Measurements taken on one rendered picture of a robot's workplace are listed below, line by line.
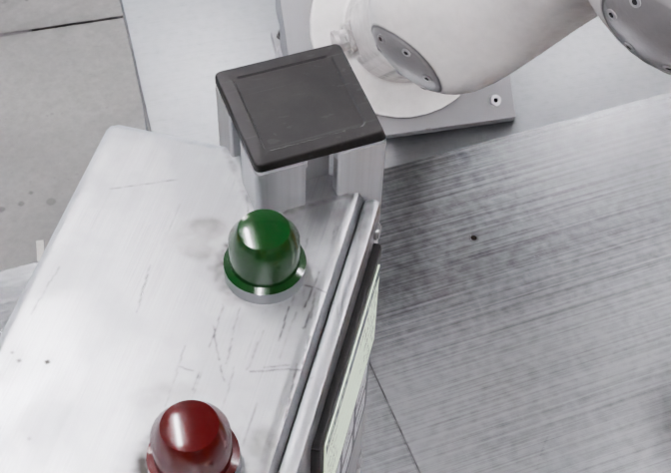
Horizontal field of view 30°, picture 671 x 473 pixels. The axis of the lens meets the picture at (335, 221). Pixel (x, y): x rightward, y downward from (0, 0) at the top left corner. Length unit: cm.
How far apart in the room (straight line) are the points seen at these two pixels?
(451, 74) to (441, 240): 35
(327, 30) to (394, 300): 30
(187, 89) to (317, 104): 96
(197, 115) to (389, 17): 47
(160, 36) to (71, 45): 125
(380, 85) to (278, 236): 93
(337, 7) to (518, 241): 30
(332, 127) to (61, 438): 13
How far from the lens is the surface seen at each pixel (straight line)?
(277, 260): 38
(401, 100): 130
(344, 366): 40
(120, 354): 38
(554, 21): 83
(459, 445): 111
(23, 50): 268
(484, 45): 88
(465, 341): 117
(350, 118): 41
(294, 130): 40
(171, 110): 135
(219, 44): 142
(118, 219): 41
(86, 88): 258
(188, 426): 34
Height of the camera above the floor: 179
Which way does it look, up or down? 51 degrees down
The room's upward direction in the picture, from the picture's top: 2 degrees clockwise
